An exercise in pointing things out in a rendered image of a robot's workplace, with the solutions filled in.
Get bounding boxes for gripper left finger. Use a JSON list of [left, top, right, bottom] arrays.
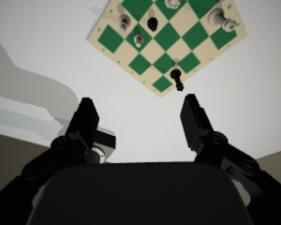
[[0, 97, 99, 225]]

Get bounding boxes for white rook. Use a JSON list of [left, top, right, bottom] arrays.
[[165, 0, 180, 9]]

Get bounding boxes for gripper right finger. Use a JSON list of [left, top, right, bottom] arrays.
[[180, 94, 281, 225]]

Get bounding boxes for green and cream chessboard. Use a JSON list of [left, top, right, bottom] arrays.
[[87, 0, 247, 98]]

